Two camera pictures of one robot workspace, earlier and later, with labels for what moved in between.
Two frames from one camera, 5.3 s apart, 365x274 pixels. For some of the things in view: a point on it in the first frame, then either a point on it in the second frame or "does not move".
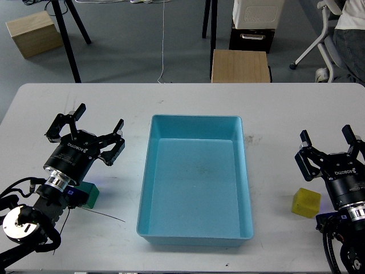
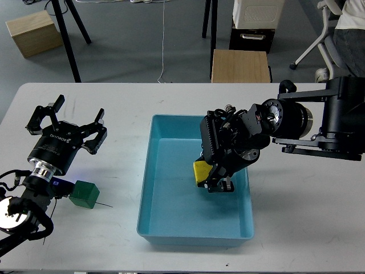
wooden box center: [239, 66] does not move
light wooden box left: [35, 34] does not move
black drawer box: [251, 39] does not move
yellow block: [306, 203] -> [201, 170]
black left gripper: [72, 157] -> [59, 144]
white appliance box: [257, 14] does not move
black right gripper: [345, 178] -> [227, 142]
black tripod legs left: [61, 25] does not move
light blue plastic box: [195, 189] does not move
